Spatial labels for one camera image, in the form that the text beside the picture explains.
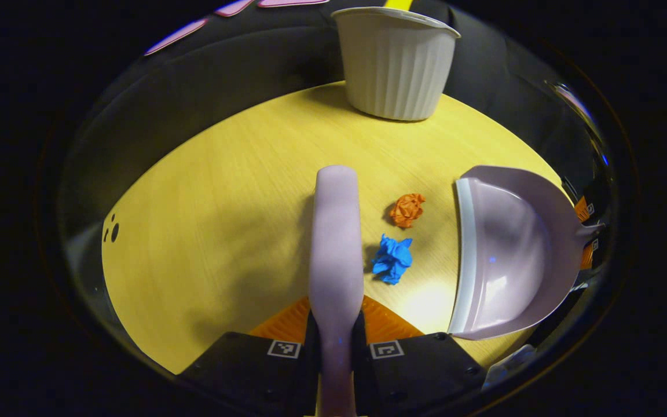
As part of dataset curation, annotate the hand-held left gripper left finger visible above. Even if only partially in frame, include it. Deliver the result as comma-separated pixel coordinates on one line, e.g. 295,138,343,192
176,297,320,417

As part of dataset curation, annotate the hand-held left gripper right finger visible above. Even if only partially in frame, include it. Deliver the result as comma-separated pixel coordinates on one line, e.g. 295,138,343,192
351,295,487,417

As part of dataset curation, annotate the lilac plastic dustpan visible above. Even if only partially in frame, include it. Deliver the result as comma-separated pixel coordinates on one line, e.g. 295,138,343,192
448,165,605,341

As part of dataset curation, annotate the blue paper ball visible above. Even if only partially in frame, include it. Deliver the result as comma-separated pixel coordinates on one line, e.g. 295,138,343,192
372,234,413,285

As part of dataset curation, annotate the small lilac broom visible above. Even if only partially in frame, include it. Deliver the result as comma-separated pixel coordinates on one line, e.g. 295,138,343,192
309,165,364,417

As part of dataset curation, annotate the orange paper ball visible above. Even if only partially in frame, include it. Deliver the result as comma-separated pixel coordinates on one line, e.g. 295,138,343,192
390,193,427,228

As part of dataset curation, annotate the white ribbed garbage bin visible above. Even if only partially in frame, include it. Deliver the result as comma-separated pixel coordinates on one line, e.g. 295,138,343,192
332,7,461,121

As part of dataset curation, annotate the wooden desktop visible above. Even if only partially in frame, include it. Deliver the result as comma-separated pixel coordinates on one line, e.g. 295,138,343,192
101,81,571,374

